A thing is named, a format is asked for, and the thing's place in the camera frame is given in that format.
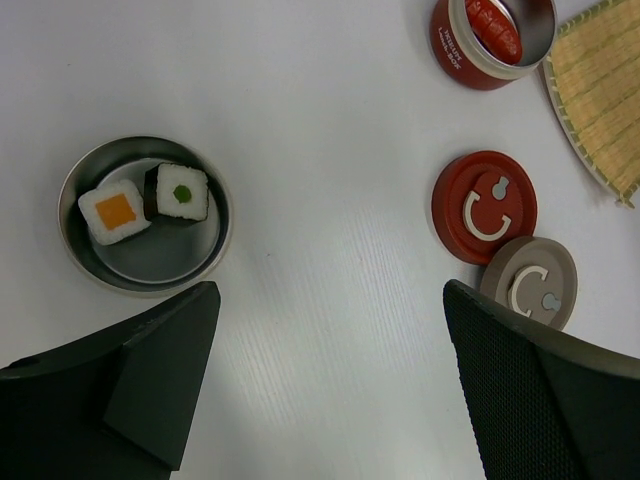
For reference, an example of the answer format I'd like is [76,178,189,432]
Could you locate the red steel lunch box bowl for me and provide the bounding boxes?
[429,0,557,91]

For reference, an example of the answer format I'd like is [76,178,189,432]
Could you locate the bamboo sushi mat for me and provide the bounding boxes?
[543,0,639,209]

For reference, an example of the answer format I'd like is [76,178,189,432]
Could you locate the green sushi roll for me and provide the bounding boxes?
[143,163,209,223]

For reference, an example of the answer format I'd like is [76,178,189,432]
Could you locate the orange sushi roll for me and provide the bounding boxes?
[78,179,151,246]

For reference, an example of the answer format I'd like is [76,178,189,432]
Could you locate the red sausage toy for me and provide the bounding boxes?
[465,0,523,65]

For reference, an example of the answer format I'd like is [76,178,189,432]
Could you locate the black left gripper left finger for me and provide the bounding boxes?
[1,281,221,479]

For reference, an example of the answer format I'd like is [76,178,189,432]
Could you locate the red round lid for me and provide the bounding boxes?
[431,150,538,266]

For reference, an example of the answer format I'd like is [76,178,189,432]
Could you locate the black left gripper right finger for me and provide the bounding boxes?
[443,280,639,479]

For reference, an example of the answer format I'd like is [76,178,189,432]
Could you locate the taupe round lid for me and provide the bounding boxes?
[480,236,578,331]

